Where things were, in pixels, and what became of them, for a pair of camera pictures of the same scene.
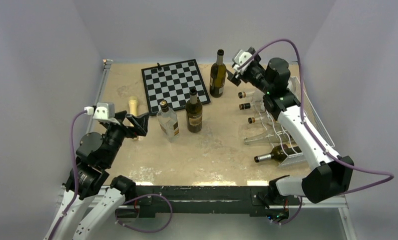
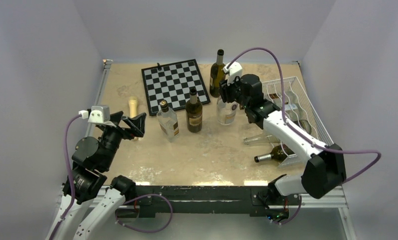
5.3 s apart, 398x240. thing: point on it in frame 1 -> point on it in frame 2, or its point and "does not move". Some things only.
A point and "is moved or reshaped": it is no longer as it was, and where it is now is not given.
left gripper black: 139,122 does not move
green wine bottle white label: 218,76 does not move
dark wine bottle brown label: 194,112 does not move
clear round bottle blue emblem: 242,94 is moved or reshaped
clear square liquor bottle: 167,118 does not move
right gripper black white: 236,78 -> 225,89
